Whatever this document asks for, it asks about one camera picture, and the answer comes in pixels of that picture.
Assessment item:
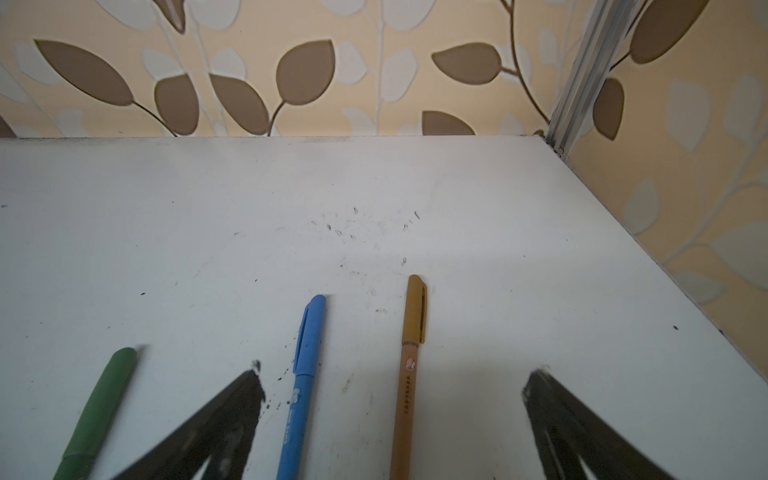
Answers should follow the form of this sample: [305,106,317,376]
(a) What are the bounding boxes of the aluminium frame corner post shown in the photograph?
[545,0,642,159]

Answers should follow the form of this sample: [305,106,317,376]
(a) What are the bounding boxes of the green pen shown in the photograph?
[53,454,96,480]

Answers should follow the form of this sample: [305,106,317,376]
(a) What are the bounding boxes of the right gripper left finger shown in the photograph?
[116,370,265,479]

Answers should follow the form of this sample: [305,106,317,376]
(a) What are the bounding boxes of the brown pen cap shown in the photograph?
[402,275,427,344]

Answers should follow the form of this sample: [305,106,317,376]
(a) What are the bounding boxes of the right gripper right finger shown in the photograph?
[522,369,671,479]

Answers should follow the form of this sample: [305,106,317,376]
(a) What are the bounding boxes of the blue pen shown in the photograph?
[276,375,315,480]

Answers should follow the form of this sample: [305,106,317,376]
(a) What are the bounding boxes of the green pen cap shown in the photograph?
[62,347,138,461]

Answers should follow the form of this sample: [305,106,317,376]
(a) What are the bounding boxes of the brown pen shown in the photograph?
[390,342,418,479]

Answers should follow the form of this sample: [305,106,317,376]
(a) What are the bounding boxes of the blue pen cap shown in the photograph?
[293,295,327,377]

